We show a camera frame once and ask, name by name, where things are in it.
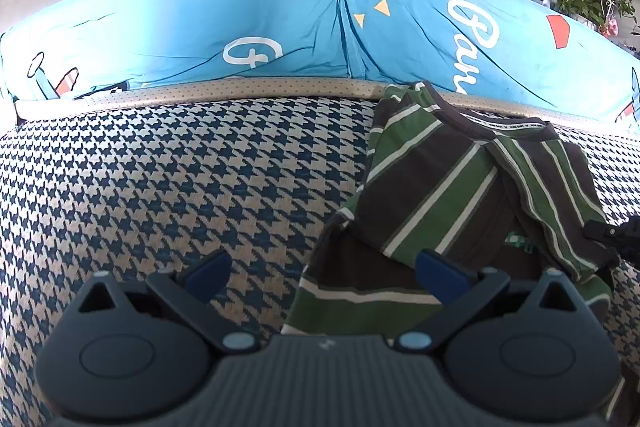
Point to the houndstooth sofa mat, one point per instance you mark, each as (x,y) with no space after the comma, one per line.
(175,187)

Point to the blue printed sofa cover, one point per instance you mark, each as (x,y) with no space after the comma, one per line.
(200,22)

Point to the green brown striped t-shirt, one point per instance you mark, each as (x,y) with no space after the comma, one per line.
(440,187)

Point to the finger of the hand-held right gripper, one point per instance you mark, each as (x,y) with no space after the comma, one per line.
(602,231)

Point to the pink plush toy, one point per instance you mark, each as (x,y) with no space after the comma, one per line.
(611,28)

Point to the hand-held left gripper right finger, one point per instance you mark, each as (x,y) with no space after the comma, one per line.
(440,272)

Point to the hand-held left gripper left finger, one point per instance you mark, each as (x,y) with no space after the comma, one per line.
(210,269)

